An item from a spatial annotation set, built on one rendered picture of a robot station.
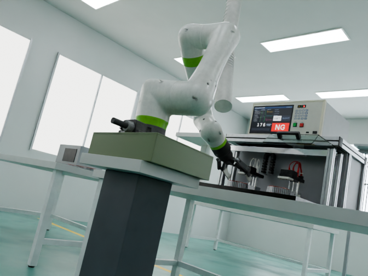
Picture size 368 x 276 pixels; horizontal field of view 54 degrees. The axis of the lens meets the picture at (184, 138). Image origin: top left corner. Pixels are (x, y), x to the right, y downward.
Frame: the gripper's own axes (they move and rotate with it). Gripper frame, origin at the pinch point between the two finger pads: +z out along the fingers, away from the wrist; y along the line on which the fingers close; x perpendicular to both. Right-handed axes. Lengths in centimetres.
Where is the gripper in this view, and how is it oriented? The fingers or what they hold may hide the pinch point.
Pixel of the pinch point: (239, 177)
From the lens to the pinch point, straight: 195.8
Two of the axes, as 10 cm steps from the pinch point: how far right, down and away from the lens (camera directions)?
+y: -7.2, -0.2, 6.9
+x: -5.0, 7.0, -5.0
